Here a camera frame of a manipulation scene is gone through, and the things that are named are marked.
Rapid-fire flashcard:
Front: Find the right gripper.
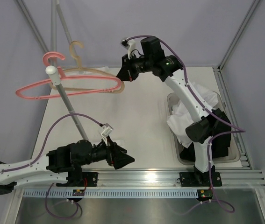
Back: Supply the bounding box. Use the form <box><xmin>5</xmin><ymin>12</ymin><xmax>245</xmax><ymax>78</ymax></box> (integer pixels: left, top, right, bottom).
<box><xmin>116</xmin><ymin>53</ymin><xmax>153</xmax><ymax>82</ymax></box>

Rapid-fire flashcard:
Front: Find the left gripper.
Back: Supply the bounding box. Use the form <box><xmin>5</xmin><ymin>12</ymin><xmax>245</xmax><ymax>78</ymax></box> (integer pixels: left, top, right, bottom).
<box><xmin>77</xmin><ymin>136</ymin><xmax>135</xmax><ymax>169</ymax></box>

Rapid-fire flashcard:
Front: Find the beige wooden hanger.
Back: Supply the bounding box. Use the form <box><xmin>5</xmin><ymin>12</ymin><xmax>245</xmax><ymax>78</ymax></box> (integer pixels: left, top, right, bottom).
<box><xmin>63</xmin><ymin>41</ymin><xmax>125</xmax><ymax>96</ymax></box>

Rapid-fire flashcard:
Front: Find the pink hanger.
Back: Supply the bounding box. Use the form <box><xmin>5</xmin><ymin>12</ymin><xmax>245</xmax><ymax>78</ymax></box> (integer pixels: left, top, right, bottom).
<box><xmin>15</xmin><ymin>51</ymin><xmax>123</xmax><ymax>100</ymax></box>

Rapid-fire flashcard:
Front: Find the white shirt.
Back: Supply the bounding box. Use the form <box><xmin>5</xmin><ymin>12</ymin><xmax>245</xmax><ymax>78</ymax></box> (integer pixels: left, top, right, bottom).
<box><xmin>167</xmin><ymin>83</ymin><xmax>218</xmax><ymax>148</ymax></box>

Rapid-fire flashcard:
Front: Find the black shirt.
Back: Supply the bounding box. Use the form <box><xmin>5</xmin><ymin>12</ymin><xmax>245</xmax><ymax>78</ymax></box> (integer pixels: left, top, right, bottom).
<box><xmin>179</xmin><ymin>109</ymin><xmax>231</xmax><ymax>162</ymax></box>

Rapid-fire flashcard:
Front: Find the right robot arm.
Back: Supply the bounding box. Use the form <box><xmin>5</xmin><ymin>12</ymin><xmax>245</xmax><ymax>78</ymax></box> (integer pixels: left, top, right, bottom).
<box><xmin>117</xmin><ymin>35</ymin><xmax>232</xmax><ymax>185</ymax></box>

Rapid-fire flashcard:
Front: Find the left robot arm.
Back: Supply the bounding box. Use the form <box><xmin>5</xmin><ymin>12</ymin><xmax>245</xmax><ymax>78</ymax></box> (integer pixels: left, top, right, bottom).
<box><xmin>0</xmin><ymin>139</ymin><xmax>135</xmax><ymax>195</ymax></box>

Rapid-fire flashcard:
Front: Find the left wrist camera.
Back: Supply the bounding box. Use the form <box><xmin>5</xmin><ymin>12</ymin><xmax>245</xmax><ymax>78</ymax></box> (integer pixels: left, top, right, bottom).
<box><xmin>99</xmin><ymin>123</ymin><xmax>114</xmax><ymax>145</ymax></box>

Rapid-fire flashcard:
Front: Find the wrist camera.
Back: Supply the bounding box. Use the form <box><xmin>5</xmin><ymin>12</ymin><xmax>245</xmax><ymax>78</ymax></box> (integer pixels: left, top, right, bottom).
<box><xmin>121</xmin><ymin>39</ymin><xmax>136</xmax><ymax>59</ymax></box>
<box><xmin>99</xmin><ymin>123</ymin><xmax>114</xmax><ymax>145</ymax></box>

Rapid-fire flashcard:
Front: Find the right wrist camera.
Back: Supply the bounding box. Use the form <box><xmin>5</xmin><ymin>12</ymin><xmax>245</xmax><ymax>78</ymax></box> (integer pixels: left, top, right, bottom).
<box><xmin>121</xmin><ymin>39</ymin><xmax>136</xmax><ymax>59</ymax></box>

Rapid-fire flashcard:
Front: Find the white cable duct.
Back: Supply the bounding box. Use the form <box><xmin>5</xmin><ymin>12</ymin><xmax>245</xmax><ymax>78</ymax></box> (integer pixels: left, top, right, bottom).
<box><xmin>23</xmin><ymin>189</ymin><xmax>199</xmax><ymax>198</ymax></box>

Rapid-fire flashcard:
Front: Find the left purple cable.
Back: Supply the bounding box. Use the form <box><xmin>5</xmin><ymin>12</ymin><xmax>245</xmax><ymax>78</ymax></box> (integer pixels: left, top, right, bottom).
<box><xmin>0</xmin><ymin>113</ymin><xmax>105</xmax><ymax>182</ymax></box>

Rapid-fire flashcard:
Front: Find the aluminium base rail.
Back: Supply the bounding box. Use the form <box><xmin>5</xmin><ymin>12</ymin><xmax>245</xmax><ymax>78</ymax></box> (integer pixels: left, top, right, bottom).
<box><xmin>13</xmin><ymin>169</ymin><xmax>265</xmax><ymax>191</ymax></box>

